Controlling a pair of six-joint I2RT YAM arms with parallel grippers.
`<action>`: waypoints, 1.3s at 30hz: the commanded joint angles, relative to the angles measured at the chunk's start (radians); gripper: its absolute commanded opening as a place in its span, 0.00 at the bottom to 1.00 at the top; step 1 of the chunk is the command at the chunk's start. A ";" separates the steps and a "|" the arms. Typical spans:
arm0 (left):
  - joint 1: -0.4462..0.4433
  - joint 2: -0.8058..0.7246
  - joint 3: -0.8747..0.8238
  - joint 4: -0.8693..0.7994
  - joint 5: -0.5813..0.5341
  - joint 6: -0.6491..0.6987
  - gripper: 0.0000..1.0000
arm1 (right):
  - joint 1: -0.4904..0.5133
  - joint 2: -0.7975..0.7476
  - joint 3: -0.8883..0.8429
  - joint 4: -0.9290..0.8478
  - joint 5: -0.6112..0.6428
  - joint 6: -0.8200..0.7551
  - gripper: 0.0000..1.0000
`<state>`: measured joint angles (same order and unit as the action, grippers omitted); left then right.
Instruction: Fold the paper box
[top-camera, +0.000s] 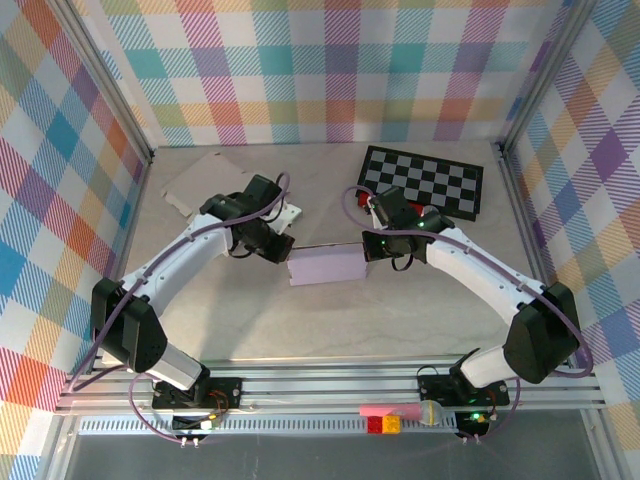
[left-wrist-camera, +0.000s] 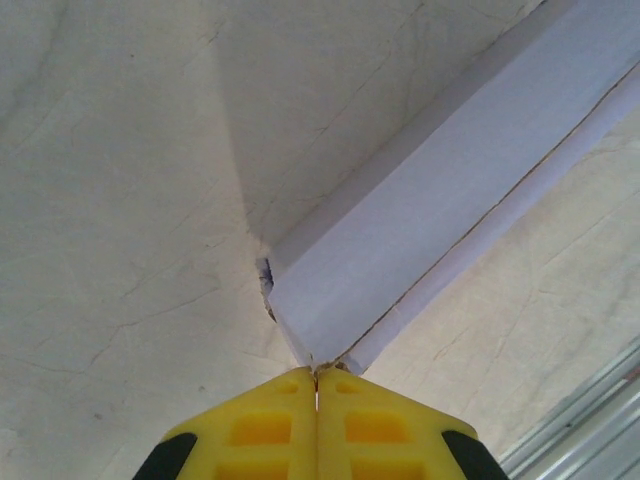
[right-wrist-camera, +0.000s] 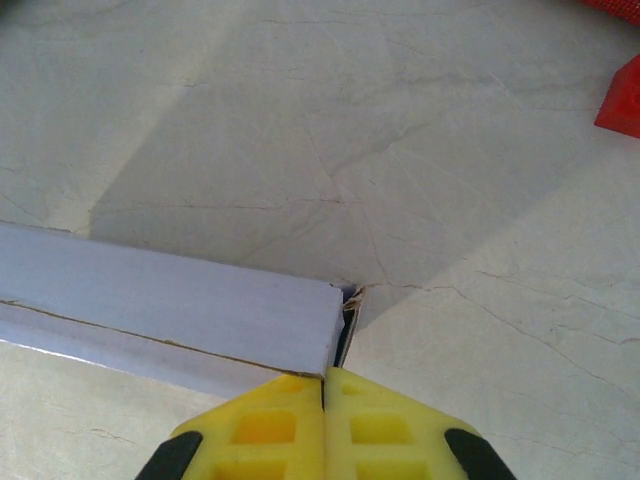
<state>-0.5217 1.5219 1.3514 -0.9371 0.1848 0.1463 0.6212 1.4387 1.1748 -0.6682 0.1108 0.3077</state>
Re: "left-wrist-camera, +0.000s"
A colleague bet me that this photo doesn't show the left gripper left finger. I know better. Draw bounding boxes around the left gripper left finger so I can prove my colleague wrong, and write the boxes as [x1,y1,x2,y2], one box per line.
[129,366,318,480]

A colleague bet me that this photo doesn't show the aluminium extrusion base rails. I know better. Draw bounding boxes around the aluminium extrusion base rails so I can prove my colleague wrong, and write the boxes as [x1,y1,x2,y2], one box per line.
[499,337,640,480]

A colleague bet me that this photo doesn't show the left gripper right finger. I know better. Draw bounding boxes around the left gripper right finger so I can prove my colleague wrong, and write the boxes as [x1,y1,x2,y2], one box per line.
[318,366,511,480]

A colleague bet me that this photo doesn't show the lavender tinted paper box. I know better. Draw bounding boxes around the lavender tinted paper box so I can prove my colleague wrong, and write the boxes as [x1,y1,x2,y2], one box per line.
[257,0,640,377]

